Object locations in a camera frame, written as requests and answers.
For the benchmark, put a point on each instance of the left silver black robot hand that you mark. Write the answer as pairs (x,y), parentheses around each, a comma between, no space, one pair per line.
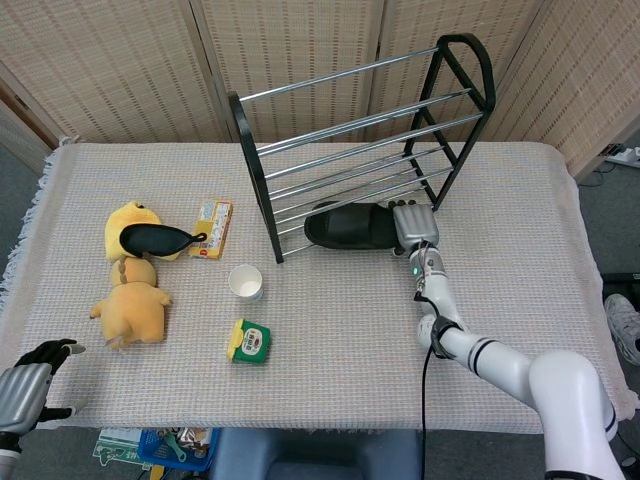
(25,390)

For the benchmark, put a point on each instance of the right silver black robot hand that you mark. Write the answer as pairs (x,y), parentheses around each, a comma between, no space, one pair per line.
(415,225)

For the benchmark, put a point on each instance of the black rubber slipper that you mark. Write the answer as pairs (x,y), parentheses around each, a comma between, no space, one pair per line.
(350,230)

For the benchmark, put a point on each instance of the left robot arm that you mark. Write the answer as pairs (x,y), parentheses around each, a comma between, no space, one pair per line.
(7,455)

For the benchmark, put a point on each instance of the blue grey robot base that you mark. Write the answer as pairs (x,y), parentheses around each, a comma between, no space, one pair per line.
(320,455)

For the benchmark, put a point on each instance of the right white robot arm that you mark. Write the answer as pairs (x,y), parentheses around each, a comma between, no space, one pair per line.
(500,355)

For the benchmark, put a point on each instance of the black metal shoe rack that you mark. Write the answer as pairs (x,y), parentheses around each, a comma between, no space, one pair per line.
(258,180)

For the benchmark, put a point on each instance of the green white printed sheet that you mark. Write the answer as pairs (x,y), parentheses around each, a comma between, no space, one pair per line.
(112,447)

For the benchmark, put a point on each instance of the white waffle tablecloth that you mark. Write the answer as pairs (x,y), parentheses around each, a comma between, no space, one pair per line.
(350,325)

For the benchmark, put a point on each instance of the orange yellow plush toy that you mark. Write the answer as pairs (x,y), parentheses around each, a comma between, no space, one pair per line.
(132,305)

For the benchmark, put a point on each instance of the blue plastic basket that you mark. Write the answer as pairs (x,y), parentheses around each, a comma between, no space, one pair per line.
(150,450)

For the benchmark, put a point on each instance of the shiny snack packet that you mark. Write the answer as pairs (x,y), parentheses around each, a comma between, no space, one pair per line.
(195,440)

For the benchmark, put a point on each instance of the white paper cup blue flower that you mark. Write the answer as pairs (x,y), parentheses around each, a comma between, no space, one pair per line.
(245,285)

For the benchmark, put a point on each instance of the green box yellow lid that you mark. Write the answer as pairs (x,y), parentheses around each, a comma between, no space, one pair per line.
(252,345)

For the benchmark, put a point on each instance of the yellow orange snack carton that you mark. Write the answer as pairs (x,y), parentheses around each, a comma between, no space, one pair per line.
(212,230)

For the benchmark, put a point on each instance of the white power strip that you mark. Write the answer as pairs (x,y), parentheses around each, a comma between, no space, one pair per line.
(625,156)

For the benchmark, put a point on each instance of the white sneaker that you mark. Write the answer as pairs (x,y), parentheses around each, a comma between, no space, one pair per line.
(625,325)

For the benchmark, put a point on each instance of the beige woven folding screen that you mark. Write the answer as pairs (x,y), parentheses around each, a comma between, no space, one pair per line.
(125,65)

